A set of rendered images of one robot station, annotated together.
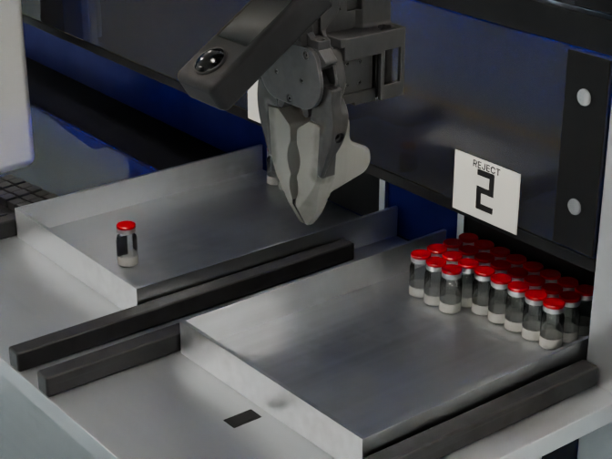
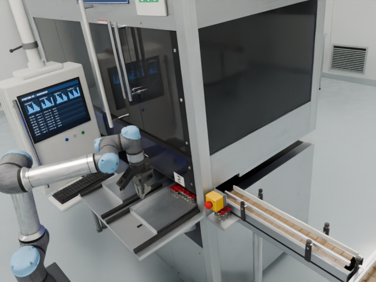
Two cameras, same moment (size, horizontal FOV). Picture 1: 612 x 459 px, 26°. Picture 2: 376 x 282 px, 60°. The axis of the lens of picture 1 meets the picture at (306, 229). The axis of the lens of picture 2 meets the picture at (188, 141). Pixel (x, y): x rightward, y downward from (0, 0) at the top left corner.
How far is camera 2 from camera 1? 0.67 m
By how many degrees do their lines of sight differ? 5
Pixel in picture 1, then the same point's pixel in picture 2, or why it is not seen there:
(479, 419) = (177, 223)
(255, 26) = (127, 175)
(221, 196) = not seen: hidden behind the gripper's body
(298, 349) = (150, 209)
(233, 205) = not seen: hidden behind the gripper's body
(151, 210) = not seen: hidden behind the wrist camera
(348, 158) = (146, 189)
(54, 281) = (109, 197)
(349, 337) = (159, 205)
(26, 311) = (104, 205)
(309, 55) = (136, 177)
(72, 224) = (112, 183)
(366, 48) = (146, 174)
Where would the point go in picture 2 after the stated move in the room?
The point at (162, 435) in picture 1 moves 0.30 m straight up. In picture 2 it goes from (126, 230) to (113, 182)
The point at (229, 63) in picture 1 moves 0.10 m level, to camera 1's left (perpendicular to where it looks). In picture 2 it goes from (123, 182) to (100, 184)
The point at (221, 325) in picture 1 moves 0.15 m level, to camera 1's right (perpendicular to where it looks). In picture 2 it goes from (136, 206) to (164, 203)
